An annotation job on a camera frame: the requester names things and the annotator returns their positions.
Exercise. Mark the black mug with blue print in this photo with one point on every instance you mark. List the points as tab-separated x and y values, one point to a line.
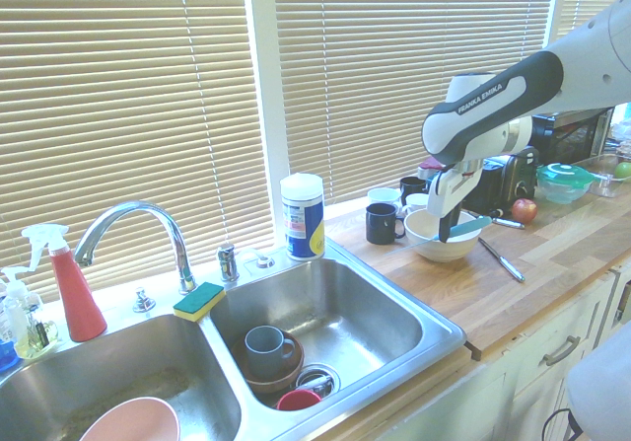
379	226

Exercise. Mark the wide beige window blind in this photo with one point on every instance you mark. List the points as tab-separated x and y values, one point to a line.
123	115

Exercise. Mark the chrome sink dispenser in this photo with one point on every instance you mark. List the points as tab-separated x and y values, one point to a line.
228	263

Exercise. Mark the black microwave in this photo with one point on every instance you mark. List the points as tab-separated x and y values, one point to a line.
572	135

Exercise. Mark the blue liquid bottle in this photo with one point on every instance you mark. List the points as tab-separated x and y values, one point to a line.
6	349

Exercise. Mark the large cream bowl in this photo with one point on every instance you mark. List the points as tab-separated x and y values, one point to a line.
446	252

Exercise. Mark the plain black mug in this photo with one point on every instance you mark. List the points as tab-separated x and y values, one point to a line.
411	187

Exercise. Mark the clear plastic tray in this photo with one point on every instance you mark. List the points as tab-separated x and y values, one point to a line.
609	182

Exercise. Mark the red cup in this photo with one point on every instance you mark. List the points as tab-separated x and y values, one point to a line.
296	401

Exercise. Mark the clear soap pump bottle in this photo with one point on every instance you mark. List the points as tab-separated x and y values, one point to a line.
15	308

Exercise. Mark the white mug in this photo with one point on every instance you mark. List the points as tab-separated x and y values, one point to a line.
384	196
416	202

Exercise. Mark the pink bowl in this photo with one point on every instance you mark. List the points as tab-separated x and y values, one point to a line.
133	421

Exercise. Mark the disinfecting wipes canister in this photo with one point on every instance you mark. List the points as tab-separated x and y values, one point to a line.
301	224

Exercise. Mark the red apple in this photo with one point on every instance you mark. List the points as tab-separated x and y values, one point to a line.
524	210

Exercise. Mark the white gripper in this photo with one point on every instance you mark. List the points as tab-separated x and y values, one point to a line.
446	192

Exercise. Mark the stainless steel double sink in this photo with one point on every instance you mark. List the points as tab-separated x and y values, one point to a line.
355	308

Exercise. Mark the grey mug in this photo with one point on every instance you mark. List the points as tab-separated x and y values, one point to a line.
263	352

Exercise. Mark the green lidded food container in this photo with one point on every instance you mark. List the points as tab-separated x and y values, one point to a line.
564	182

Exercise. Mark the white sink cap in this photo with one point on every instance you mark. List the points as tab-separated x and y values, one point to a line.
261	261

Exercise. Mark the sink drain strainer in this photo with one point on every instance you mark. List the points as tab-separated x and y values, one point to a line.
318	379

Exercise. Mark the brown wooden bowl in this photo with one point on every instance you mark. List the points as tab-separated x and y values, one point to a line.
288	374

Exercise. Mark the green apple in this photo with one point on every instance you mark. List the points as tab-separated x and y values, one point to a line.
624	169

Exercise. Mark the chrome curved faucet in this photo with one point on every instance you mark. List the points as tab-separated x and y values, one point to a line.
148	214

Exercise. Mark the black chrome toaster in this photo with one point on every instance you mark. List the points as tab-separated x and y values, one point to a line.
508	179

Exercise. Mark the chrome faucet knob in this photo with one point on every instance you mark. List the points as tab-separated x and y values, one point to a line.
144	300

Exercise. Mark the green yellow sponge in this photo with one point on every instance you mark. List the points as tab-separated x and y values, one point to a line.
197	303

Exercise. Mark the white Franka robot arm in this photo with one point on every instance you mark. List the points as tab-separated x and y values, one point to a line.
498	110

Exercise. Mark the teal plastic knife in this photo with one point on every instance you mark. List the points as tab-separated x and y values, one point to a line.
473	225

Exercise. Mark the red spray bottle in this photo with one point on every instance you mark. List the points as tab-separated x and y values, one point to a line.
79	303

